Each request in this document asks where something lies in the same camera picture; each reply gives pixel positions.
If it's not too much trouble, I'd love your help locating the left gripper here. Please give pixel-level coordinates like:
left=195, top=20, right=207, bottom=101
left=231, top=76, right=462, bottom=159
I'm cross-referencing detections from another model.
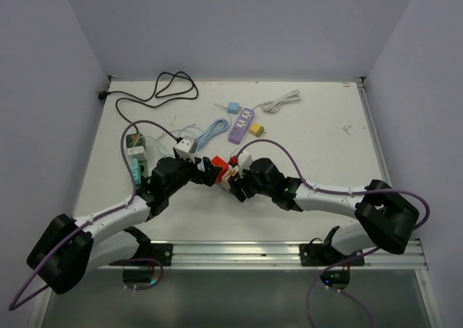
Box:
left=165, top=154, right=221, bottom=198

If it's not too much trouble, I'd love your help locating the pink cube socket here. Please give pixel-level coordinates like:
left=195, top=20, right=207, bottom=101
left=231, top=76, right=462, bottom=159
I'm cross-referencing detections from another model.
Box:
left=216, top=168, right=239, bottom=191

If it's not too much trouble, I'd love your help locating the red cube socket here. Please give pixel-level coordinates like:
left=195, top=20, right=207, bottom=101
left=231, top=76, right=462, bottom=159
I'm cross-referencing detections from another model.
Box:
left=211, top=156, right=229, bottom=184

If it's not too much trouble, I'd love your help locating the yellow plug adapter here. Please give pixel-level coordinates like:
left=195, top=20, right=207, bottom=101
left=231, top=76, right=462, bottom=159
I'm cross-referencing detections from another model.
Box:
left=249, top=122, right=266, bottom=138

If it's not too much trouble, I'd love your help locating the blue plug charger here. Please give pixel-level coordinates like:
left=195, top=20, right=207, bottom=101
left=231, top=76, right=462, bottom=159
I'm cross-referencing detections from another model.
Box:
left=226, top=102, right=242, bottom=114

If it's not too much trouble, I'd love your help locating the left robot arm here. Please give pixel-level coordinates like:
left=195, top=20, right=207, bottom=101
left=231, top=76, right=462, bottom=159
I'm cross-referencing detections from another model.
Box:
left=26, top=157, right=221, bottom=294

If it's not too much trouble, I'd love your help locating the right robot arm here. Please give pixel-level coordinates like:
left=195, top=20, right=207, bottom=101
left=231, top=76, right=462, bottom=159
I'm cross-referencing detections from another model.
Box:
left=228, top=157, right=419, bottom=265

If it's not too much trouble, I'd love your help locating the teal plug adapter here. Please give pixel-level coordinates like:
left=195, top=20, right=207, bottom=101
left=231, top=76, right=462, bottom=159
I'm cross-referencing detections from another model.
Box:
left=129, top=159, right=142, bottom=185

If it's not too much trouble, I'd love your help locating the purple power strip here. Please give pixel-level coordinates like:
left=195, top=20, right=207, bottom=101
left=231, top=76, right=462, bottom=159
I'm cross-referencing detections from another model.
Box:
left=228, top=108, right=255, bottom=145

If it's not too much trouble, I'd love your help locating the green power strip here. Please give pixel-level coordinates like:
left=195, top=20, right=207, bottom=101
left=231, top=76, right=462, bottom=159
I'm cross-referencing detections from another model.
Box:
left=125, top=133, right=148, bottom=180

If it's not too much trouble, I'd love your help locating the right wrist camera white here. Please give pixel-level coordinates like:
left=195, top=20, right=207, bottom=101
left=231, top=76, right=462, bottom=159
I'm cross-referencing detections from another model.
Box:
left=229, top=149, right=253, bottom=169

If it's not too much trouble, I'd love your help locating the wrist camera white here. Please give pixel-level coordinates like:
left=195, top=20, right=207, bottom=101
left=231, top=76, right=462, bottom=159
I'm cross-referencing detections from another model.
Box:
left=174, top=136, right=201, bottom=164
left=229, top=149, right=253, bottom=169

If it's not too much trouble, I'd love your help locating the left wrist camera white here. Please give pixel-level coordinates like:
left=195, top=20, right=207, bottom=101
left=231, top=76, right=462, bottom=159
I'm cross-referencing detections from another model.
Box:
left=174, top=136, right=201, bottom=164

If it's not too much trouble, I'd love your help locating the light blue coiled cord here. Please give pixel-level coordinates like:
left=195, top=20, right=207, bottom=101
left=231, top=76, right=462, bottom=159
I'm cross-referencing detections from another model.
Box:
left=180, top=119, right=232, bottom=151

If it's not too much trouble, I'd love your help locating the thin blue charger cable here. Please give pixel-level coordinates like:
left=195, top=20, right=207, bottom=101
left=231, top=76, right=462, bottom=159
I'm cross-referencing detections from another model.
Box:
left=213, top=102, right=232, bottom=126

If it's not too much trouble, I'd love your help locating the aluminium front rail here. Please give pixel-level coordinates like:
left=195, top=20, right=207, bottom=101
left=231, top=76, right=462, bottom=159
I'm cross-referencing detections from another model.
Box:
left=46, top=239, right=424, bottom=271

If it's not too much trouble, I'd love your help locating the white power strip cord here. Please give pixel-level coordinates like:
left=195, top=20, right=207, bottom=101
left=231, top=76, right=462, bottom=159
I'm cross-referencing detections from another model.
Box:
left=251, top=90, right=302, bottom=114

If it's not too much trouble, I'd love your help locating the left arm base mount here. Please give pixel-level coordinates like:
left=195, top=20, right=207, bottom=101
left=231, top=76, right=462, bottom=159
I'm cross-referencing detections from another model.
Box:
left=124, top=227, right=174, bottom=266

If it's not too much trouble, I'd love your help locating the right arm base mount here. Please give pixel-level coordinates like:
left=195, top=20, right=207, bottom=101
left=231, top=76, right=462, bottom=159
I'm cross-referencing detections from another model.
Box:
left=299, top=226, right=363, bottom=266

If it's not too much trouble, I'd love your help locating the black power cable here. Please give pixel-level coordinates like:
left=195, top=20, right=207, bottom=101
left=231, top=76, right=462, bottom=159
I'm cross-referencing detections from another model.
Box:
left=97, top=70, right=200, bottom=133

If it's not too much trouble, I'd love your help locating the right aluminium side rail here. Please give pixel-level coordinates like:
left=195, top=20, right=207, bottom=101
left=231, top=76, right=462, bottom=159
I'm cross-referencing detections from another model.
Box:
left=354, top=77, right=409, bottom=235

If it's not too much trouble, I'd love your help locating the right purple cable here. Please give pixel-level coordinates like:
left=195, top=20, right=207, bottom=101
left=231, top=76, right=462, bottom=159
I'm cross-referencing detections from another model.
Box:
left=231, top=138, right=433, bottom=328

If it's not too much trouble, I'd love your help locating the purple cable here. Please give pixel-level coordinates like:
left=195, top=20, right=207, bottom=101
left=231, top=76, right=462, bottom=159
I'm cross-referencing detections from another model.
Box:
left=7, top=120, right=182, bottom=312
left=231, top=138, right=433, bottom=328

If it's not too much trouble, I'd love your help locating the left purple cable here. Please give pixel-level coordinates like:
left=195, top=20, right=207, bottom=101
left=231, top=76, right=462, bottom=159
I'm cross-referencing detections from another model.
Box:
left=7, top=120, right=182, bottom=312

